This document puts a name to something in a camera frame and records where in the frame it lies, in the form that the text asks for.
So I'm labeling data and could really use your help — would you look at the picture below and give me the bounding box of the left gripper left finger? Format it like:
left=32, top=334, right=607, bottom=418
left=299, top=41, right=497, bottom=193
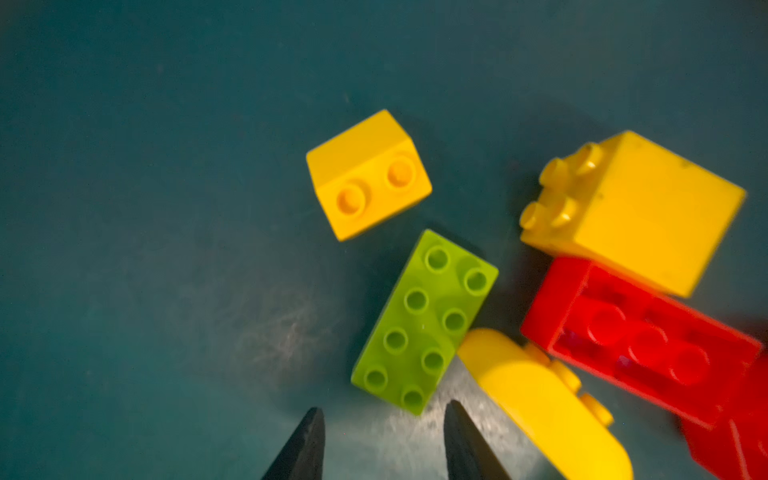
left=262, top=407, right=326, bottom=480

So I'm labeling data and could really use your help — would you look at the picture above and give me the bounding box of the red brick cluster right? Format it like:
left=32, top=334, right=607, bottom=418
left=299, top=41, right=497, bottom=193
left=681, top=354, right=767, bottom=479

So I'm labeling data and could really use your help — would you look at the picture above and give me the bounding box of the red brick cluster left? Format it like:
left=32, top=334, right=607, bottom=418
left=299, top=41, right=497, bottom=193
left=521, top=257, right=763, bottom=427

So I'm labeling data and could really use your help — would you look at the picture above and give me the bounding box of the green brick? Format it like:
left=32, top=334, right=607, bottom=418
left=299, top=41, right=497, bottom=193
left=351, top=229, right=499, bottom=415

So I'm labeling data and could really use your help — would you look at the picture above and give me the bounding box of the red brick cluster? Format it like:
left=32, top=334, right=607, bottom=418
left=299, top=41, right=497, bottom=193
left=521, top=257, right=763, bottom=427
left=681, top=354, right=767, bottom=479

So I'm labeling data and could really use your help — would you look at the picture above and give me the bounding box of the yellow square brick cluster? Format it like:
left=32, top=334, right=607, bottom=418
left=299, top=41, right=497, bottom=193
left=519, top=131, right=747, bottom=298

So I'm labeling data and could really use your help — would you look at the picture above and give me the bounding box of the yellow curved brick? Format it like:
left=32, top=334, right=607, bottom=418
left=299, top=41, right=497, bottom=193
left=458, top=328, right=634, bottom=479

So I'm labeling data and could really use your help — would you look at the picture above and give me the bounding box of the small yellow slope brick left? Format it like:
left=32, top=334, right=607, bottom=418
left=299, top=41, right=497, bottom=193
left=306, top=110, right=432, bottom=241

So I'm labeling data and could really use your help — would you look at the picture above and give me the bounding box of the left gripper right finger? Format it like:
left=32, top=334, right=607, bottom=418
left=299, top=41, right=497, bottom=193
left=443, top=400, right=512, bottom=480

